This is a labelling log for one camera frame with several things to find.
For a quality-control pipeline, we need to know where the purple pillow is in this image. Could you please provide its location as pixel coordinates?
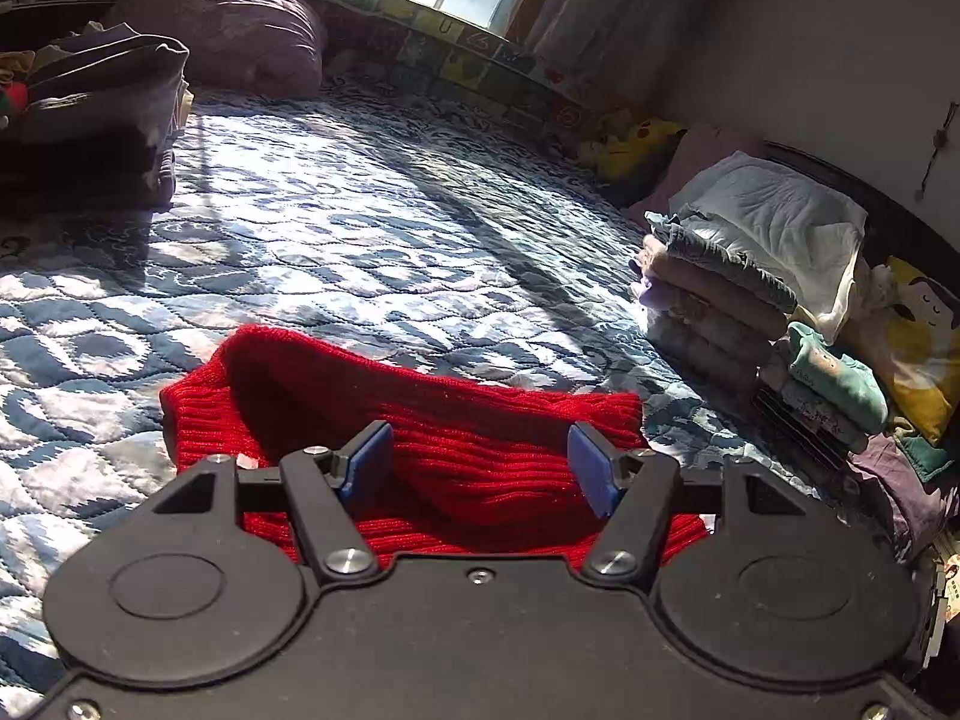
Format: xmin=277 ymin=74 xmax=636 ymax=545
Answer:
xmin=104 ymin=0 xmax=327 ymax=99

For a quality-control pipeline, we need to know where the pink pillow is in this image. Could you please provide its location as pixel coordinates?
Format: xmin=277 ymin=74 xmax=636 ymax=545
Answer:
xmin=626 ymin=124 xmax=766 ymax=224

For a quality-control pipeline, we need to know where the white folded duvet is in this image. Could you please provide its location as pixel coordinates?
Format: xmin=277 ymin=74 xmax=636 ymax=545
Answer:
xmin=669 ymin=151 xmax=867 ymax=341

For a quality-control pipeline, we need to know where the dark wooden headboard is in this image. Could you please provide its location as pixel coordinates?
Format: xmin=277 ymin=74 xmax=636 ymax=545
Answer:
xmin=765 ymin=142 xmax=960 ymax=294

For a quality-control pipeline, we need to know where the yellow plush toy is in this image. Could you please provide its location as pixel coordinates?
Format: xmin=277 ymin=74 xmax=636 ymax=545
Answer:
xmin=576 ymin=109 xmax=686 ymax=184

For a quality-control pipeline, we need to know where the colourful alphabet foam mat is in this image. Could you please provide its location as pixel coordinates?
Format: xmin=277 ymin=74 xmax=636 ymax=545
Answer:
xmin=302 ymin=0 xmax=597 ymax=138

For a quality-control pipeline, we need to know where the yellow cartoon cushion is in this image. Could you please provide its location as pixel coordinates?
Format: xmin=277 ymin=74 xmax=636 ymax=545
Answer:
xmin=848 ymin=257 xmax=958 ymax=445

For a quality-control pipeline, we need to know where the grey folded clothes pile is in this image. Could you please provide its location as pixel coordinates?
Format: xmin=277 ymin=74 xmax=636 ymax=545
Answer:
xmin=2 ymin=23 xmax=192 ymax=215

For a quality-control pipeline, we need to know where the blue white patterned quilt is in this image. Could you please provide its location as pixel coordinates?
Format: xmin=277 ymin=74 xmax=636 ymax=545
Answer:
xmin=0 ymin=78 xmax=827 ymax=717

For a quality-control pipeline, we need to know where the green folded garment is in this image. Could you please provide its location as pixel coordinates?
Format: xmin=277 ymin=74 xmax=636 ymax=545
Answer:
xmin=786 ymin=322 xmax=889 ymax=434

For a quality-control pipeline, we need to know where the grey curtain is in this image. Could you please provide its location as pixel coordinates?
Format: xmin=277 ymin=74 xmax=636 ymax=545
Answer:
xmin=524 ymin=0 xmax=711 ymax=106

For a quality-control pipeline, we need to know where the stack of folded clothes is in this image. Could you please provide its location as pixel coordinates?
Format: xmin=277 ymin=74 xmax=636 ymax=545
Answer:
xmin=630 ymin=211 xmax=797 ymax=392

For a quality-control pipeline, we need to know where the hanging wall ornament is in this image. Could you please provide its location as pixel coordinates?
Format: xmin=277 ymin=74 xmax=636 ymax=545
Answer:
xmin=914 ymin=101 xmax=960 ymax=203

